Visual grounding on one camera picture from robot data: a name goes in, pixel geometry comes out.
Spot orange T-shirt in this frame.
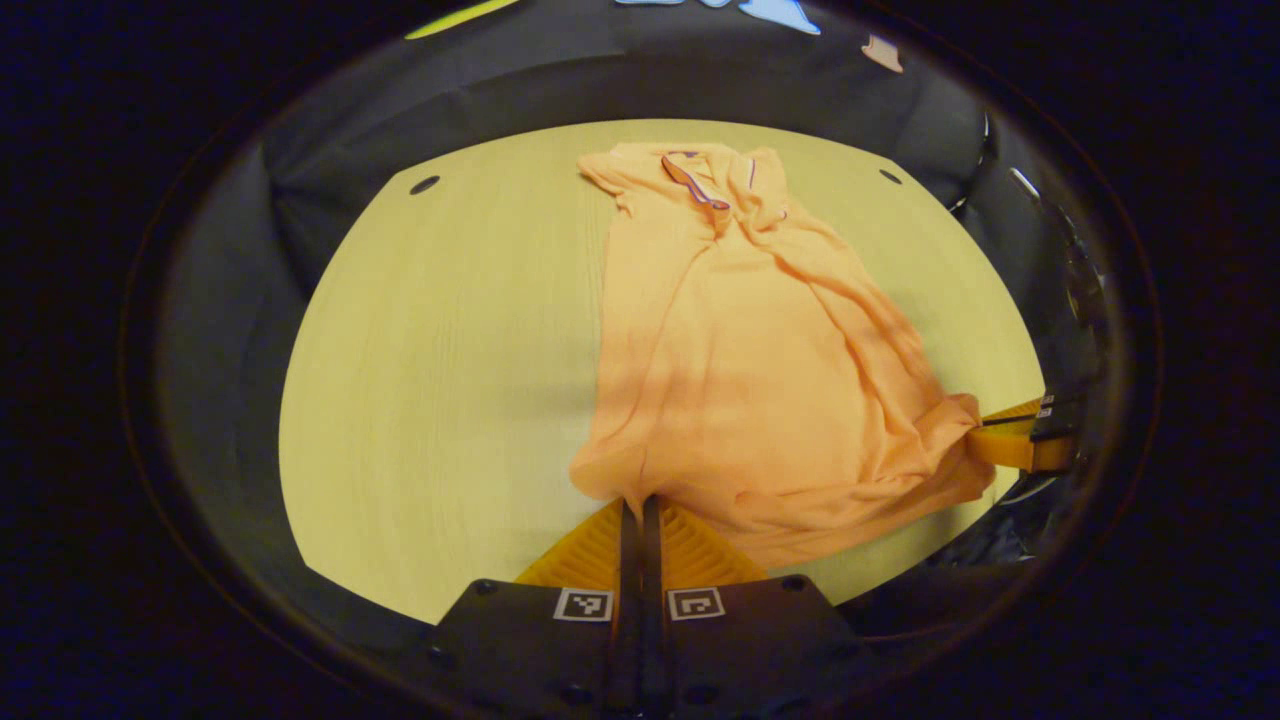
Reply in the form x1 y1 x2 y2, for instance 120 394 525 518
568 142 996 571

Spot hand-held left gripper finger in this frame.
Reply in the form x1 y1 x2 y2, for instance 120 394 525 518
430 498 640 717
642 495 861 717

